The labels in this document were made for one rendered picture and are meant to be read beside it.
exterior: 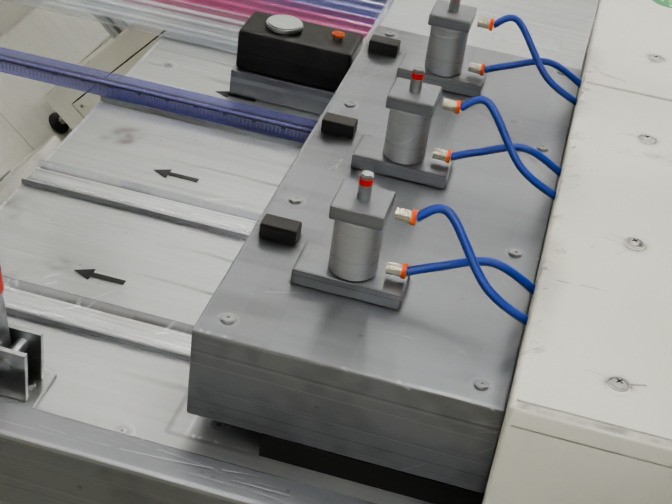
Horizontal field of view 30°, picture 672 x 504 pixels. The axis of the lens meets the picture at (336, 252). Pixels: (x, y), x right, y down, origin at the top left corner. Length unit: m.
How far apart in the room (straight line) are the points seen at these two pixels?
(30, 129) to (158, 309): 1.69
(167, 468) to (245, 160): 0.28
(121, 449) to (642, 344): 0.22
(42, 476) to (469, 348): 0.19
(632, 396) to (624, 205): 0.15
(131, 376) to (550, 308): 0.20
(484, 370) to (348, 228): 0.08
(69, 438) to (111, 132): 0.28
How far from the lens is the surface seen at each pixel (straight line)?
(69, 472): 0.55
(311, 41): 0.81
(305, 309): 0.54
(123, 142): 0.77
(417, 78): 0.63
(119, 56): 2.17
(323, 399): 0.53
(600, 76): 0.75
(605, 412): 0.49
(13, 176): 1.27
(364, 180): 0.53
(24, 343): 0.58
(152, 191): 0.72
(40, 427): 0.55
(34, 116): 2.33
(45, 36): 2.48
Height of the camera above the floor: 1.45
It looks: 31 degrees down
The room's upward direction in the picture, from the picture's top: 59 degrees clockwise
